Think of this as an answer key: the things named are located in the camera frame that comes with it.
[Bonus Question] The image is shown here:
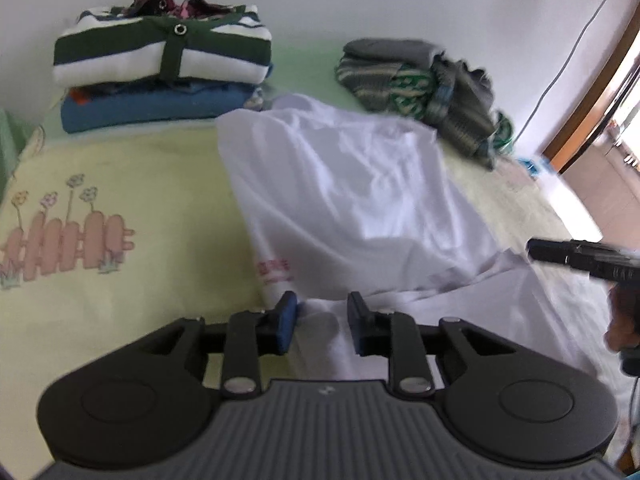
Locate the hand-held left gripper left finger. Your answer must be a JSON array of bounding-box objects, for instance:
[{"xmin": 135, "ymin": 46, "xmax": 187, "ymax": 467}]
[{"xmin": 132, "ymin": 291, "xmax": 299, "ymax": 398}]

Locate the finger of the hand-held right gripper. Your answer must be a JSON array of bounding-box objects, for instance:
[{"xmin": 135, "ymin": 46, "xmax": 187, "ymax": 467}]
[{"xmin": 526, "ymin": 238, "xmax": 581, "ymax": 267}]

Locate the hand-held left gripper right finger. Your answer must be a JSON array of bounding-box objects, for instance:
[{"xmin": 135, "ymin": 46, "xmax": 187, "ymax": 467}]
[{"xmin": 346, "ymin": 291, "xmax": 516, "ymax": 400}]

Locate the white coat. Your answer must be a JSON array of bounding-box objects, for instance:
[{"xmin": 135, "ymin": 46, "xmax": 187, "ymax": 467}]
[{"xmin": 216, "ymin": 94, "xmax": 631, "ymax": 411}]

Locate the pile of unfolded clothes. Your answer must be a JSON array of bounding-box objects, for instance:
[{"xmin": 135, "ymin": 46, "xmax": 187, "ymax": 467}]
[
  {"xmin": 336, "ymin": 55, "xmax": 501, "ymax": 171},
  {"xmin": 389, "ymin": 71, "xmax": 516, "ymax": 158}
]

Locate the stack of folded clothes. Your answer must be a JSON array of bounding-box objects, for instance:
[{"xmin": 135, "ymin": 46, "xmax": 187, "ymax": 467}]
[{"xmin": 52, "ymin": 5, "xmax": 273, "ymax": 87}]

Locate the person's right hand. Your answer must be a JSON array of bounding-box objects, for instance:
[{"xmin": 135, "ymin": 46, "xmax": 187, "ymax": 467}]
[{"xmin": 604, "ymin": 282, "xmax": 640, "ymax": 356}]

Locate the blue plastic gadget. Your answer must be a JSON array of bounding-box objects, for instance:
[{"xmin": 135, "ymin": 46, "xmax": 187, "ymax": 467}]
[{"xmin": 517, "ymin": 157, "xmax": 543, "ymax": 181}]

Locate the yellow green printed bed sheet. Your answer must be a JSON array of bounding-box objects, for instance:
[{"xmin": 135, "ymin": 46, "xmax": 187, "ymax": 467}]
[{"xmin": 0, "ymin": 35, "xmax": 640, "ymax": 461}]

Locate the blue folded garment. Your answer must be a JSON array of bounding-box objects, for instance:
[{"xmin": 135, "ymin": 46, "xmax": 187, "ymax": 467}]
[{"xmin": 60, "ymin": 62, "xmax": 276, "ymax": 135}]

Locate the plain grey garment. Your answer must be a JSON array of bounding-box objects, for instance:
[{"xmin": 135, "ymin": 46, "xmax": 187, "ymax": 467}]
[{"xmin": 342, "ymin": 37, "xmax": 496, "ymax": 111}]

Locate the light green cloth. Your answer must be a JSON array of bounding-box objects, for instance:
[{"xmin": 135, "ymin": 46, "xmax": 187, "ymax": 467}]
[{"xmin": 0, "ymin": 109, "xmax": 32, "ymax": 201}]

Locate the dark red patterned garment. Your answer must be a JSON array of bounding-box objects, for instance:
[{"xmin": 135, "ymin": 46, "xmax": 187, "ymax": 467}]
[{"xmin": 120, "ymin": 0, "xmax": 246, "ymax": 18}]

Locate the wooden door frame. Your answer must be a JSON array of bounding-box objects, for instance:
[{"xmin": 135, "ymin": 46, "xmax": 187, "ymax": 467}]
[{"xmin": 542, "ymin": 22, "xmax": 640, "ymax": 175}]

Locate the white wall cable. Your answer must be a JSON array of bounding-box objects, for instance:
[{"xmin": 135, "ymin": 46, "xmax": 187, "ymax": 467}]
[{"xmin": 515, "ymin": 0, "xmax": 626, "ymax": 146}]

